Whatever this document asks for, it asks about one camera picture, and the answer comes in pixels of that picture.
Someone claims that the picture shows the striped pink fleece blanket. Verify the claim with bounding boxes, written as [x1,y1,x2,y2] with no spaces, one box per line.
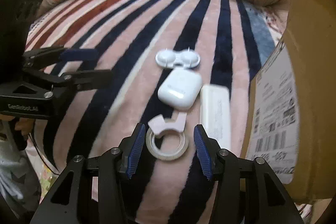
[24,0,289,224]

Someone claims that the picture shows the white earbuds case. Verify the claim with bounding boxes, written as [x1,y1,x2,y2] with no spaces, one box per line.
[158,68,203,111]

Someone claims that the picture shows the brown cardboard box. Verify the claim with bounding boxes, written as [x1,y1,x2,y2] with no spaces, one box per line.
[240,0,335,203]

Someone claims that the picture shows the white contact lens case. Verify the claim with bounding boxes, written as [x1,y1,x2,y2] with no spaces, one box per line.
[155,48,201,69]

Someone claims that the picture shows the white rectangular case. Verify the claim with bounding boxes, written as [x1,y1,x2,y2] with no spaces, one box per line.
[200,84,231,150]

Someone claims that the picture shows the pink tape dispenser with roll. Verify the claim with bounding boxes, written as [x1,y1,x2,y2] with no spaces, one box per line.
[146,112,189,161]

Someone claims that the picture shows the person's hand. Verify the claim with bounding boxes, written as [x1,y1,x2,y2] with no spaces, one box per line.
[0,114,35,140]

